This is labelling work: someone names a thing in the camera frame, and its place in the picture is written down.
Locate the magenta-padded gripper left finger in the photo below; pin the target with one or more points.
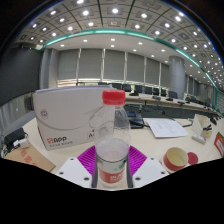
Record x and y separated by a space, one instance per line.
75 170

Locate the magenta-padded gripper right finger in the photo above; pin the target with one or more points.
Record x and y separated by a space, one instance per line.
148 170

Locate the clear red-capped water bottle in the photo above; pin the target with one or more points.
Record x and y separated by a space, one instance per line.
112 150

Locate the red and cream mug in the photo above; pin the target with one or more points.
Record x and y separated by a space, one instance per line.
175 159

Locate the brown paper envelope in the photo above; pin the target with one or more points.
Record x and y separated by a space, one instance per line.
31 158

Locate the white printed paper sheet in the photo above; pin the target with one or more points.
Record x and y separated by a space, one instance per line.
166 127

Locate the black conference microphone console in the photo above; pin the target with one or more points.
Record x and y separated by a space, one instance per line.
135 119

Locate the white cardboard carton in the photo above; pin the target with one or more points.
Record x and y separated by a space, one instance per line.
66 116

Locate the white power adapter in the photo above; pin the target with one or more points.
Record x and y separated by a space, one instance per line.
24 143

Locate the black pouch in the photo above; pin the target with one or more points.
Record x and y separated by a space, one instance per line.
13 136

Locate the row of black microphone units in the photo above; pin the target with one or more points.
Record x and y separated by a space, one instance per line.
156 98

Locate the open brown cardboard box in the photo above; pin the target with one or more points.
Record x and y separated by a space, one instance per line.
220 143

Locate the black desk microphone unit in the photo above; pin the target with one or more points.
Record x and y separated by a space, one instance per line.
213 120

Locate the row of black office chairs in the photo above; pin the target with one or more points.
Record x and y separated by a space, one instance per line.
138 88

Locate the group of round ceiling lights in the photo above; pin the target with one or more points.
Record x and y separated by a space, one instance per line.
115 10

